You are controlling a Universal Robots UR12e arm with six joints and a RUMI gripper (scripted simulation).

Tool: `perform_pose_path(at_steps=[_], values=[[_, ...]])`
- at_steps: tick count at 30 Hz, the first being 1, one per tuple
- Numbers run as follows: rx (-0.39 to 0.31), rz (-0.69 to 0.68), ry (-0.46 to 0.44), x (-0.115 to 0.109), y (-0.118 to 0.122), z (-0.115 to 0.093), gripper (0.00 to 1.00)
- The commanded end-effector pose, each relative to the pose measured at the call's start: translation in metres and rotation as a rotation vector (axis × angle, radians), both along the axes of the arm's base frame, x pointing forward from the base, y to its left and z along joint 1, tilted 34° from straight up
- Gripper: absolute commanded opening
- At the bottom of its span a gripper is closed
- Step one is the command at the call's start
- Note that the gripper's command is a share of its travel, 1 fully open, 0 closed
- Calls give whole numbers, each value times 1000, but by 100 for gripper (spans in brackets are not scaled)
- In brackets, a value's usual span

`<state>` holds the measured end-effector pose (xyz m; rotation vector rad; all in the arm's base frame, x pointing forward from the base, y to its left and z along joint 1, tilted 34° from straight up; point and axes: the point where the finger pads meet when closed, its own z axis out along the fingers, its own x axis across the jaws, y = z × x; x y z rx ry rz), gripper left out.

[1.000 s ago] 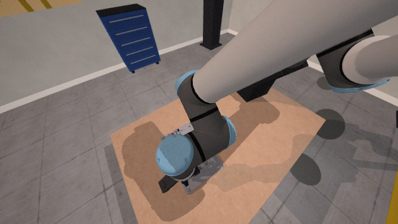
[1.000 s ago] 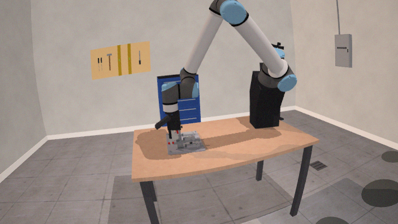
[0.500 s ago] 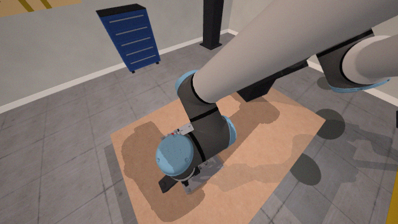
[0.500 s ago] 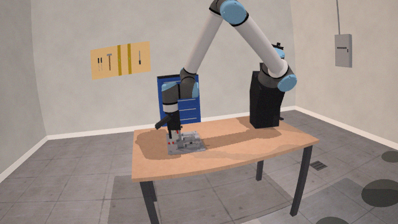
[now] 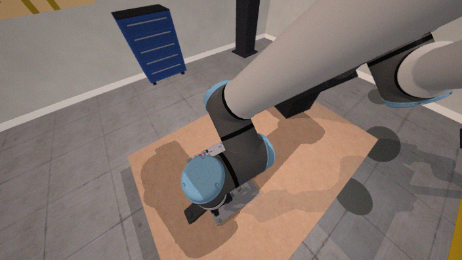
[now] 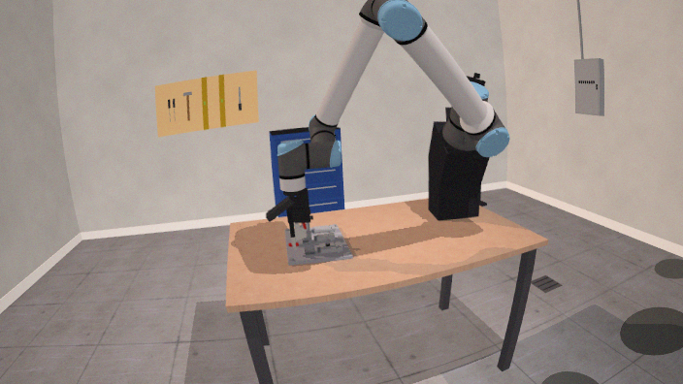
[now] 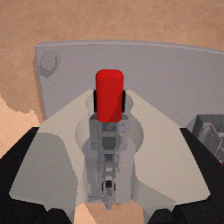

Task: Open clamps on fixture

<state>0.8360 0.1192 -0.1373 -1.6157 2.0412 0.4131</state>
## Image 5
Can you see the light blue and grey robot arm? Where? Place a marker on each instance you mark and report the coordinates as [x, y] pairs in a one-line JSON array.
[[331, 39]]

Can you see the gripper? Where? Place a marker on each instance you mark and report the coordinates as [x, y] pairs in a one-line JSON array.
[[227, 200]]

